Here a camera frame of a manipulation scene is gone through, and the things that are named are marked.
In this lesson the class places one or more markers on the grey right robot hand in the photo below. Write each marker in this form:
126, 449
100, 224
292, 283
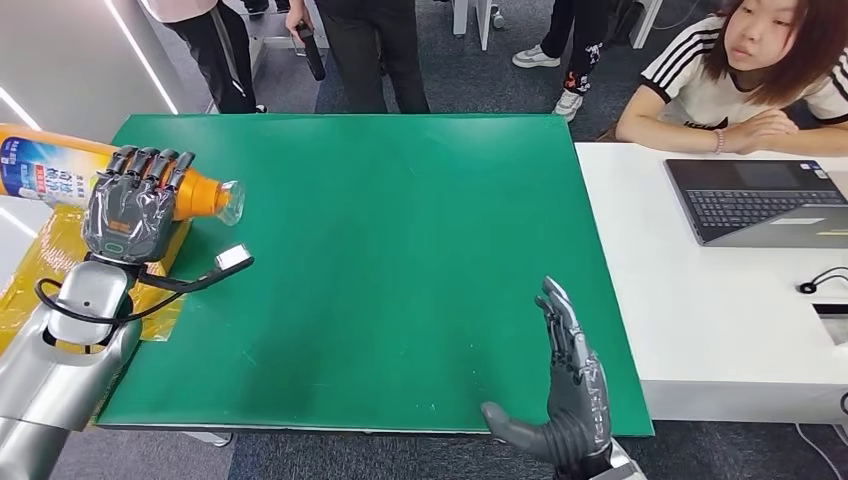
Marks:
580, 411

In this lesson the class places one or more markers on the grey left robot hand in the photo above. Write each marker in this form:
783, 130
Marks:
129, 212

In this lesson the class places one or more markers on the orange plastic bottle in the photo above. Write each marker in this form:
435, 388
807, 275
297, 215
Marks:
40, 169

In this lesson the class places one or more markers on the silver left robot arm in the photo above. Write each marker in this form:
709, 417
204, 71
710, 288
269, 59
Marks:
40, 384

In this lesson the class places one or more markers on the yellow taped cardboard box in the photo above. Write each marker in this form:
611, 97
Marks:
60, 238

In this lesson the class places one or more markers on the white desk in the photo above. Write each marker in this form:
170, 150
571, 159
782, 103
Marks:
696, 318

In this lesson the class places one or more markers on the standing person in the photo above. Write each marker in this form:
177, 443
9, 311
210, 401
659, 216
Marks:
218, 60
583, 40
378, 60

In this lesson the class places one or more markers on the green table mat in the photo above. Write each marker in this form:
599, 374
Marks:
397, 265

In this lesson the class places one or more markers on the black handheld device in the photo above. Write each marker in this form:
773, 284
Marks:
311, 53

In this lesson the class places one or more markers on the dark grey laptop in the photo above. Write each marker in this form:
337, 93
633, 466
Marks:
748, 205

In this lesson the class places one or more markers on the seated person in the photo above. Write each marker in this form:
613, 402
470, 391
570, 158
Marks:
696, 73

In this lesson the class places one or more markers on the white desk leg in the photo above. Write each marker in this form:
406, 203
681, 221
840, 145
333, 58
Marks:
648, 23

